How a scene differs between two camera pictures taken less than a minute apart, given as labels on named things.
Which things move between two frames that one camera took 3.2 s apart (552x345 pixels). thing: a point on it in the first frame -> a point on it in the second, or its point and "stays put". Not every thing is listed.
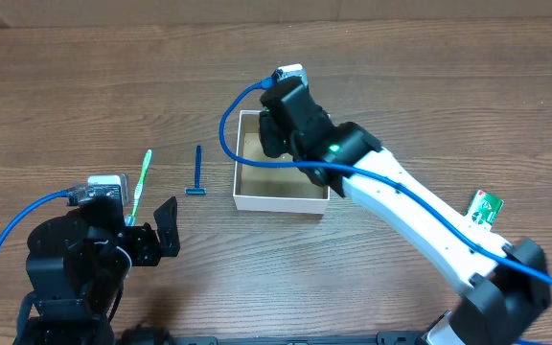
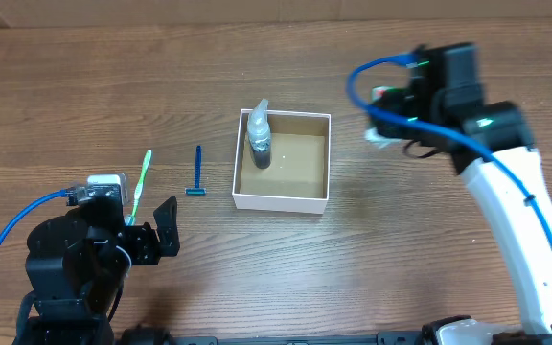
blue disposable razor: [197, 190] stays put
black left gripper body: [145, 244] stays put
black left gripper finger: [166, 222] stays put
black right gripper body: [272, 135] -> [388, 123]
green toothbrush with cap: [130, 219] stays put
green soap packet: [484, 210] -> [379, 91]
